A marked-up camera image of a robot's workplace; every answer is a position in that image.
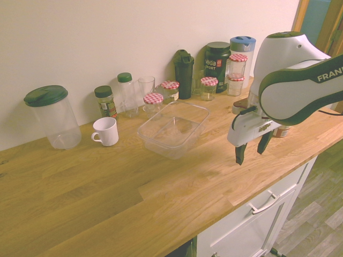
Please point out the white ceramic mug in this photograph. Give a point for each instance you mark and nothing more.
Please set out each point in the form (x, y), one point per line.
(107, 132)

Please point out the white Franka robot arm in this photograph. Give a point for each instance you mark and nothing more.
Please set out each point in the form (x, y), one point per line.
(289, 88)

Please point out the labelled jar checkered lid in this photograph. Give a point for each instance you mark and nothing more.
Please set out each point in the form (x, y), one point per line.
(170, 87)

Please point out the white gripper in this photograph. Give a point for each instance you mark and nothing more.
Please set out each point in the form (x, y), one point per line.
(246, 131)

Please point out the empty jar checkered lid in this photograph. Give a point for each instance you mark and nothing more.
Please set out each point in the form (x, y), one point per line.
(235, 85)
(153, 100)
(209, 89)
(237, 64)

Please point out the tall clear drinking glass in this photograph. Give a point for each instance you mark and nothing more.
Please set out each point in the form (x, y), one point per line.
(146, 85)

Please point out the small clear glass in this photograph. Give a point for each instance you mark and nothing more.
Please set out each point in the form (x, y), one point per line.
(197, 84)

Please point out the large clear canister green lid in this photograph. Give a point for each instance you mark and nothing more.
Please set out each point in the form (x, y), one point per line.
(53, 117)

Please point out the wooden door frame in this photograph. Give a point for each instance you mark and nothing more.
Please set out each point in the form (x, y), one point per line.
(300, 16)

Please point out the black Vega protein tub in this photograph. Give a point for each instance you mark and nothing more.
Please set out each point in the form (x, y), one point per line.
(215, 64)

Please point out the spice jar black lid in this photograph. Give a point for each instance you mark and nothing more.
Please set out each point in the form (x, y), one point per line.
(106, 103)

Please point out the clear bottle green lid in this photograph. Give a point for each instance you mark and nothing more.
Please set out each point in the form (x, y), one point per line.
(128, 93)

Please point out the white pitcher blue lid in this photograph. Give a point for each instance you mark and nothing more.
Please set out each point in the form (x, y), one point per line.
(247, 53)

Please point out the black shaker bottle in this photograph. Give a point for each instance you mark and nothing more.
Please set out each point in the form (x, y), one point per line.
(184, 75)

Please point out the wrist camera with brown mount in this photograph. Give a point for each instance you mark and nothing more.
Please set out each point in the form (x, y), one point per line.
(239, 106)

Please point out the red cereal cup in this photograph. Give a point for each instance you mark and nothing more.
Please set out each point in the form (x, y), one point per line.
(282, 132)

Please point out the clear rectangular plastic container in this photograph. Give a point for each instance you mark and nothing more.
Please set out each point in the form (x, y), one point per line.
(174, 128)

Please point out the dark dishwasher front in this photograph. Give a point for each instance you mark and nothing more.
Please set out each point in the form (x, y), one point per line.
(187, 249)

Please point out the white kitchen cabinet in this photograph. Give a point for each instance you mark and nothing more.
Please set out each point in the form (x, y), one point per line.
(254, 227)

